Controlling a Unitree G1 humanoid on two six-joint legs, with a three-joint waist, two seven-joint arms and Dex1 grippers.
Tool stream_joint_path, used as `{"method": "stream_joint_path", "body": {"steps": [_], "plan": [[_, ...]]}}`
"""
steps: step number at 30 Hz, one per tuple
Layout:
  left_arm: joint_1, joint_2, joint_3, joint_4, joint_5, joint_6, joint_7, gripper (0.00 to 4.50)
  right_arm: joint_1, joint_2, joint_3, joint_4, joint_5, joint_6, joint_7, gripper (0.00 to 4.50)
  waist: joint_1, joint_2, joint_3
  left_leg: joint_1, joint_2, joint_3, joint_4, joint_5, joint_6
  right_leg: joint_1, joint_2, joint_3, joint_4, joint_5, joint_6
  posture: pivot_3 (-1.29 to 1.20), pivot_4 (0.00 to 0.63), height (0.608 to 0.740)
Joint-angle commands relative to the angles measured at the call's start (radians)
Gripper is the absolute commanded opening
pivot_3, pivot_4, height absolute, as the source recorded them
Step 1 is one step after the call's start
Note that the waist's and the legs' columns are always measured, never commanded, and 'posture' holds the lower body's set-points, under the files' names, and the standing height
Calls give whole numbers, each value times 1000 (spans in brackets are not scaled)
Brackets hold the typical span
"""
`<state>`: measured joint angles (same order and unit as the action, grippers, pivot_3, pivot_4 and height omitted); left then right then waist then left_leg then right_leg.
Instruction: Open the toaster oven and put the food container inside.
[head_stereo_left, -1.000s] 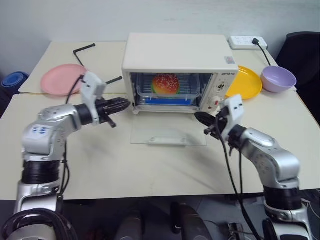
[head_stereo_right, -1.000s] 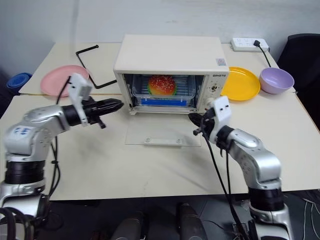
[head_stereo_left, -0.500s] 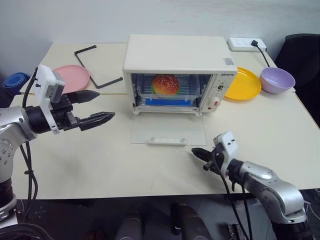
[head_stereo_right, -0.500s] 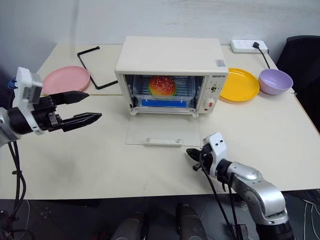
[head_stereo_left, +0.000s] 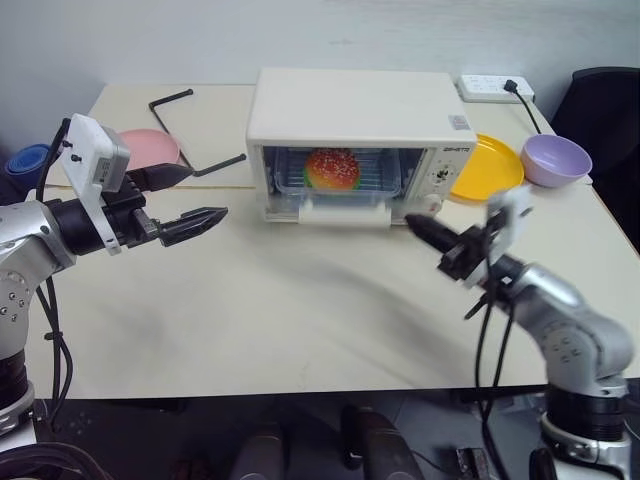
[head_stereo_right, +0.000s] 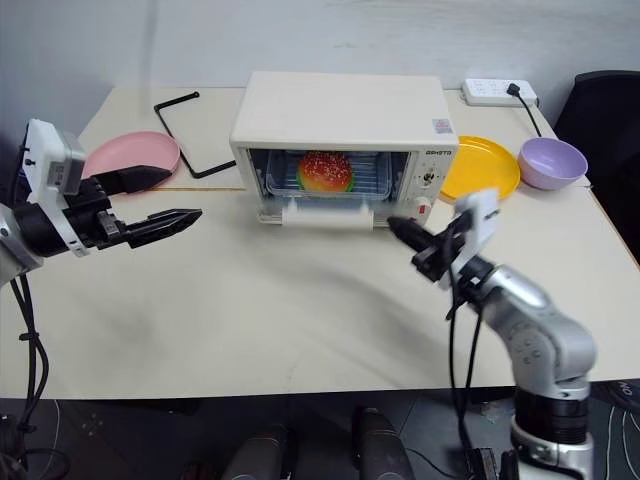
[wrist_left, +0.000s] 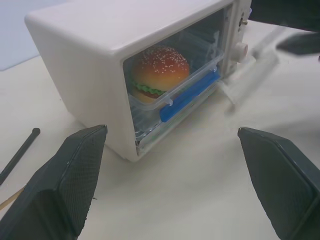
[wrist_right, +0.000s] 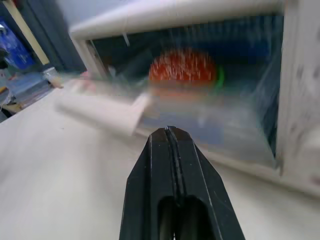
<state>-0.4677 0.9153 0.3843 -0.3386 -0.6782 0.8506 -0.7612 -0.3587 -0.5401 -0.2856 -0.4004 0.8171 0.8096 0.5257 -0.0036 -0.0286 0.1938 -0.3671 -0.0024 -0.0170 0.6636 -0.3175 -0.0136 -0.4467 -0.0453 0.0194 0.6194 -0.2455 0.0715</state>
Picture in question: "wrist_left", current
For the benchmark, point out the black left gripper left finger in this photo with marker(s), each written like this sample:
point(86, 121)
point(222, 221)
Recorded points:
point(57, 190)

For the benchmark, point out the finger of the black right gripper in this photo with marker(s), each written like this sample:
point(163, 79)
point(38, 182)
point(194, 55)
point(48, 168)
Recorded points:
point(302, 45)

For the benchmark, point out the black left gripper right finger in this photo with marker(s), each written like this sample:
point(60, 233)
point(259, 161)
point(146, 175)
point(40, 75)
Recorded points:
point(282, 185)

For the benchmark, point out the white oven knob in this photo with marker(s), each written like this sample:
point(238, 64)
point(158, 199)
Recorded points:
point(241, 51)

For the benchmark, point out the brass oven knob shaft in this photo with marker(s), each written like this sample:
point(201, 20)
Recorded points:
point(243, 21)

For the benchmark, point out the clear container with blue latch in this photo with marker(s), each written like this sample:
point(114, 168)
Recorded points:
point(190, 95)

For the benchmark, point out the white toaster oven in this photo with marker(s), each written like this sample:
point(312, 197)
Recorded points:
point(75, 62)

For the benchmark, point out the wooden thin stick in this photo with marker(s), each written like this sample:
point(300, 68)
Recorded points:
point(10, 199)

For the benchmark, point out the black thin stick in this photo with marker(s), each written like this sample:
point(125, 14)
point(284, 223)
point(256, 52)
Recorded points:
point(22, 150)

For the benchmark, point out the toy hamburger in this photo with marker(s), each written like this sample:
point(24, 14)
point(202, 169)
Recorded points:
point(160, 67)

